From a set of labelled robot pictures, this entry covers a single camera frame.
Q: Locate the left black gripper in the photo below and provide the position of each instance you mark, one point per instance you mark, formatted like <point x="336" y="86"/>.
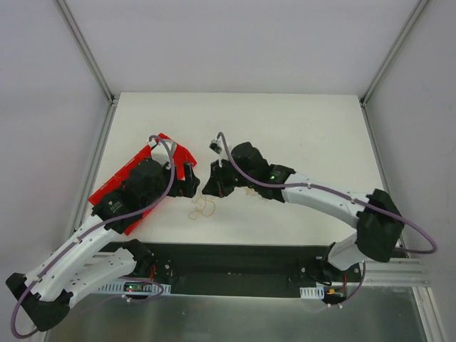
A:
<point x="182" y="179"/>

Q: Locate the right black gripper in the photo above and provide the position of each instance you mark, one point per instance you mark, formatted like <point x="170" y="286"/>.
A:
<point x="221" y="175"/>

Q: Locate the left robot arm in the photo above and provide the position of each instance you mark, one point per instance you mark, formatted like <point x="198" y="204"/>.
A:
<point x="51" y="290"/>

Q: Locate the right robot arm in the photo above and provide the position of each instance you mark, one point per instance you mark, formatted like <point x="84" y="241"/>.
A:
<point x="373" y="216"/>

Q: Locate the red plastic divided tray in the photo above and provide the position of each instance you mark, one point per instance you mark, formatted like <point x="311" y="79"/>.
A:
<point x="117" y="185"/>

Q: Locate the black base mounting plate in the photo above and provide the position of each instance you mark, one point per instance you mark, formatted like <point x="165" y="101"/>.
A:
<point x="243" y="270"/>

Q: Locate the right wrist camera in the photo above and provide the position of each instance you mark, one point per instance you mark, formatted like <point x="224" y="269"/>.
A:
<point x="216" y="146"/>

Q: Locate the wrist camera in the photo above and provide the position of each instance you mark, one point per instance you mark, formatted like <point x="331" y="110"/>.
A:
<point x="216" y="146"/>
<point x="162" y="152"/>

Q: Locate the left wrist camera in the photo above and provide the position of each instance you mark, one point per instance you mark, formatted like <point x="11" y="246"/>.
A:
<point x="162" y="152"/>

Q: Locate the left aluminium frame post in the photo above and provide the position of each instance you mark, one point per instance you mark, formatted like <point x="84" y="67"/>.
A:
<point x="85" y="50"/>

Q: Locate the aluminium frame post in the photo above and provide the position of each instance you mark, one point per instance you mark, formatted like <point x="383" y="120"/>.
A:
<point x="394" y="50"/>
<point x="85" y="50"/>

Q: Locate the left white cable duct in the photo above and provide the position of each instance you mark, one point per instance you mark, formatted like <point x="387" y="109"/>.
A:
<point x="120" y="287"/>

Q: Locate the white cable duct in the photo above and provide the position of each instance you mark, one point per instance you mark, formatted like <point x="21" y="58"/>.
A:
<point x="316" y="292"/>
<point x="120" y="287"/>

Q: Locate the right white cable duct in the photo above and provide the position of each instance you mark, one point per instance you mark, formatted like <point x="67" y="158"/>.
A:
<point x="316" y="292"/>

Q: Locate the right aluminium frame post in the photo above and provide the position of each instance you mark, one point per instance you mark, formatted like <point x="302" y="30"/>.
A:
<point x="394" y="50"/>

